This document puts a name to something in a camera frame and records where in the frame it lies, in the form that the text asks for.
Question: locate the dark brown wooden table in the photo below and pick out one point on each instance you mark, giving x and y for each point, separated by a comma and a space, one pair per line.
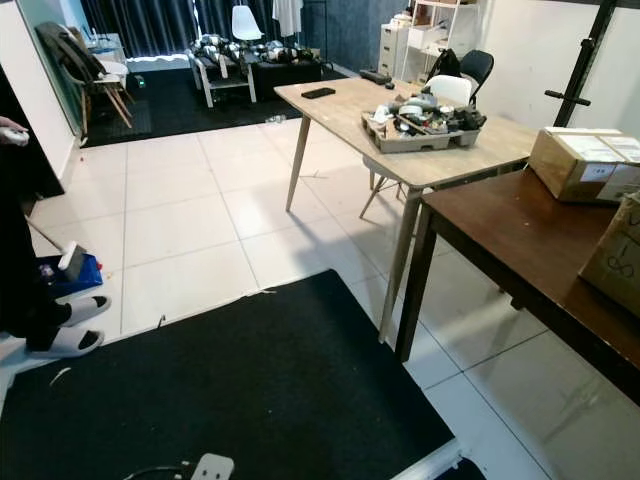
510, 230

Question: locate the black remote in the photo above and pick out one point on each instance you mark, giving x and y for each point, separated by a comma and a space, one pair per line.
376, 77

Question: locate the heap of robot parts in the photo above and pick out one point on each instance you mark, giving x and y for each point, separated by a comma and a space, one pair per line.
235, 50

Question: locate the white shell chair wooden legs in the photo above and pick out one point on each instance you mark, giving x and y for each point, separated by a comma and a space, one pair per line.
450, 90

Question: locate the small labelled cardboard box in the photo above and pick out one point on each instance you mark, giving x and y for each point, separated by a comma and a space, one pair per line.
560, 165

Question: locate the small clear plastic bottle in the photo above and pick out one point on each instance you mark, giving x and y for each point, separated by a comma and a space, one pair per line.
275, 119

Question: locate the large printed cardboard box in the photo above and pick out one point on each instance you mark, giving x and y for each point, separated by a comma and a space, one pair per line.
615, 265

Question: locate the white drawer cabinet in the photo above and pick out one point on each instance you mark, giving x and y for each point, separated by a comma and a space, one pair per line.
390, 50

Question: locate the white plastic chair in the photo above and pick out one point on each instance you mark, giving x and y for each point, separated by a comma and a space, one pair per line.
245, 22

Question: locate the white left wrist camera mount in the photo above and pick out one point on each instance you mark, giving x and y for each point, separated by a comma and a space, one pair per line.
213, 468

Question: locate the person in black trousers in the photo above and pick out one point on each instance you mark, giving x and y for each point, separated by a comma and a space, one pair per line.
25, 260

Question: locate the blue box with white part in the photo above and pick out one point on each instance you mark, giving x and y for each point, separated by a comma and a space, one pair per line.
82, 280

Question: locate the grey pulp tray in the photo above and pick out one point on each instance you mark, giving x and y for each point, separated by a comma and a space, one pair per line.
400, 142

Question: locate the white frame bench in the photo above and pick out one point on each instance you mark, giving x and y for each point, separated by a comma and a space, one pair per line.
222, 76

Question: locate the black phone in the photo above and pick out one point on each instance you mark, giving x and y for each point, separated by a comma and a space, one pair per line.
318, 93

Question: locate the black carpet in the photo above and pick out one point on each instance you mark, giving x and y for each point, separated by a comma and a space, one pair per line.
180, 116

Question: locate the white shelf unit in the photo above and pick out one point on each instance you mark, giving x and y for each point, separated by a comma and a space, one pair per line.
435, 35

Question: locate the dark curtains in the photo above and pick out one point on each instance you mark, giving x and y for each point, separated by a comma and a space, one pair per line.
150, 24

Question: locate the black device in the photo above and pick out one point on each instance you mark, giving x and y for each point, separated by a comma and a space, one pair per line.
466, 117

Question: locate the white slipper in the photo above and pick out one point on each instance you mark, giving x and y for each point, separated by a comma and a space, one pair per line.
70, 343
88, 309

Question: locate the black metal stand pole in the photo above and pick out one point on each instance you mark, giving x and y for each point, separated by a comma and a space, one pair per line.
592, 45

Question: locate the black case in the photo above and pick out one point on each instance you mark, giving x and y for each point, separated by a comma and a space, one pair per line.
285, 80

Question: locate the black office chair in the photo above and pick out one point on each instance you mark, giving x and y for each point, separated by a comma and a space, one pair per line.
477, 65

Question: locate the light wooden table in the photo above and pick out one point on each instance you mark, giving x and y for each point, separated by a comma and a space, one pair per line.
345, 115

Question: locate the black floor mat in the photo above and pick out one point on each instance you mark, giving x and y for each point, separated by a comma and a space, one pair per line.
240, 390

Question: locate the white hanging garment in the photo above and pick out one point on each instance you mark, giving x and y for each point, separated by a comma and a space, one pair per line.
287, 16

